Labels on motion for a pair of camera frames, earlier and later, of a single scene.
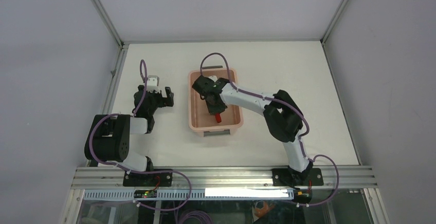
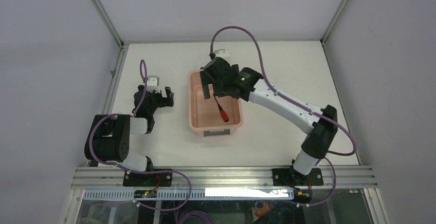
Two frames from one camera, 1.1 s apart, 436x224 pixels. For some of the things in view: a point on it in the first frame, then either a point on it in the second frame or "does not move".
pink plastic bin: x=200 y=118 does not move
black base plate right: x=284 y=176 does not move
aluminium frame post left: x=102 y=11 does not move
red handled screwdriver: x=218 y=117 -> x=223 y=114
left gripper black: x=164 y=101 does not move
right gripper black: x=214 y=110 -> x=206 y=80
